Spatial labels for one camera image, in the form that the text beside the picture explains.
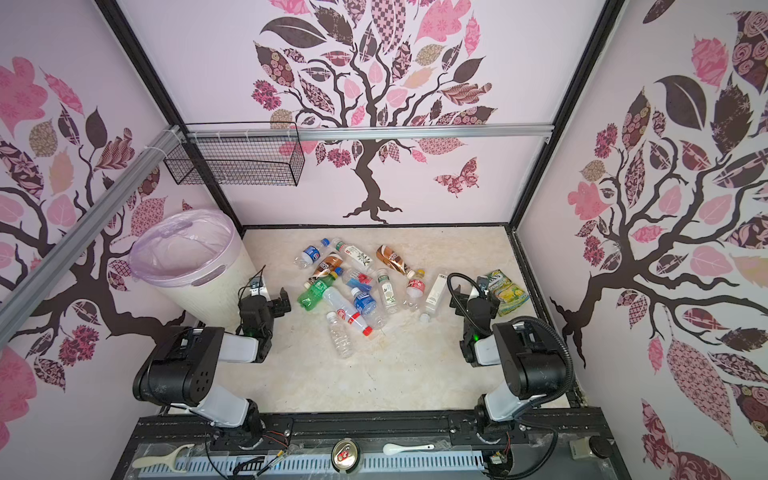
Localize tall white frosted bottle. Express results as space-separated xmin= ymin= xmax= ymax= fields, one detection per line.
xmin=419 ymin=273 xmax=448 ymax=322

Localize clear bottle yellow cap red label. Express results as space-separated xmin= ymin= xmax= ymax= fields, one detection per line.
xmin=404 ymin=269 xmax=425 ymax=311

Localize clear bottle green band label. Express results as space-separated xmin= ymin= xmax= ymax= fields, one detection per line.
xmin=375 ymin=269 xmax=399 ymax=314

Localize Pocari Sweat bottle blue label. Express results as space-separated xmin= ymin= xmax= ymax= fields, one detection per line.
xmin=351 ymin=287 xmax=386 ymax=330

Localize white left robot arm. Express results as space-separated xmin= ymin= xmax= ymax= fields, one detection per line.
xmin=132 ymin=289 xmax=292 ymax=439

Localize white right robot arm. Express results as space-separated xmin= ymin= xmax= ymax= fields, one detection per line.
xmin=450 ymin=291 xmax=575 ymax=427

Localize white bin with pink liner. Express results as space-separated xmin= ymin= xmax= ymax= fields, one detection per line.
xmin=128 ymin=209 xmax=257 ymax=333

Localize green Fox's candy bag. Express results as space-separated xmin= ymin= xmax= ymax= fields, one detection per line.
xmin=486 ymin=269 xmax=529 ymax=316

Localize green Sprite bottle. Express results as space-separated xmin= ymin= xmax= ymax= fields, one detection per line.
xmin=298 ymin=273 xmax=337 ymax=311

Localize clear Pepsi bottle blue label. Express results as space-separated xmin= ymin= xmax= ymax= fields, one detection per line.
xmin=294 ymin=238 xmax=330 ymax=269

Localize clear unlabelled bottle white cap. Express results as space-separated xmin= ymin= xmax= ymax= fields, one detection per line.
xmin=326 ymin=312 xmax=354 ymax=359

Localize brown Nescafe bottle left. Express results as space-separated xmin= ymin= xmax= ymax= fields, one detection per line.
xmin=308 ymin=252 xmax=343 ymax=284

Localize brown nescafe bottle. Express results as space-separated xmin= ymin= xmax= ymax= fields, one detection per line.
xmin=376 ymin=245 xmax=415 ymax=278
xmin=308 ymin=252 xmax=343 ymax=284

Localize clear Fiji water bottle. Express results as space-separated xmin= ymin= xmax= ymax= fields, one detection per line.
xmin=342 ymin=268 xmax=372 ymax=292

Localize brown Nescafe bottle right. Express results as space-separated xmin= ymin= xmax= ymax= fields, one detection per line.
xmin=376 ymin=245 xmax=415 ymax=278

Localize white flower label tea bottle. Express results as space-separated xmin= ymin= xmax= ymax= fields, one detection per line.
xmin=331 ymin=238 xmax=373 ymax=271

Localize white plastic spoon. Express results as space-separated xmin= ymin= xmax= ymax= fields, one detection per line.
xmin=382 ymin=443 xmax=436 ymax=456

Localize silver drink can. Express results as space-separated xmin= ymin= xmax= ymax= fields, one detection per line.
xmin=331 ymin=438 xmax=361 ymax=474

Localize white vegetable peeler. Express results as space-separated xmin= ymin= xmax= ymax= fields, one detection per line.
xmin=131 ymin=444 xmax=194 ymax=474

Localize small beige box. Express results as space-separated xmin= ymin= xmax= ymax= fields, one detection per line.
xmin=569 ymin=437 xmax=595 ymax=461

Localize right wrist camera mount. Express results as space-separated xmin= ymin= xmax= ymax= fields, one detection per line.
xmin=468 ymin=284 xmax=483 ymax=299

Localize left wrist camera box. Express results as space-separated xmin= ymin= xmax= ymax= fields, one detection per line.
xmin=246 ymin=276 xmax=269 ymax=298

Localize black corrugated cable hose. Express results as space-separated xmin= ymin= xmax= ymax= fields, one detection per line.
xmin=446 ymin=272 xmax=577 ymax=415

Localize white slotted cable duct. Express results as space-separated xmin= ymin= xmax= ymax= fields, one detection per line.
xmin=126 ymin=451 xmax=484 ymax=479

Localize black wire basket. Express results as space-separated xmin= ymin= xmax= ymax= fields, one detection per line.
xmin=164 ymin=120 xmax=305 ymax=187

